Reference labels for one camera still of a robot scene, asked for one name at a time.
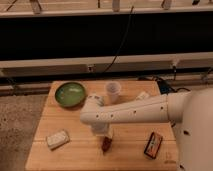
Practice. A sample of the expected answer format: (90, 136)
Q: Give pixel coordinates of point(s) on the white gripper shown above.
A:
(102, 130)

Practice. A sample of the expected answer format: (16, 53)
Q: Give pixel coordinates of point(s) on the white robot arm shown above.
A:
(194, 109)

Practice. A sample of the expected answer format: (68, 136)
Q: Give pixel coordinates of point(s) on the green ceramic bowl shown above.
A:
(70, 94)

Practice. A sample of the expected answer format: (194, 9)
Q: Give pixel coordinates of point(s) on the wooden board table top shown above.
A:
(83, 151)

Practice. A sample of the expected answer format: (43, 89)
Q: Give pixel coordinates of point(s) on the white sponge block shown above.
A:
(57, 139)

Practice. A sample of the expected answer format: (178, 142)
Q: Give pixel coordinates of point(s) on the white plastic bottle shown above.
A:
(143, 95)

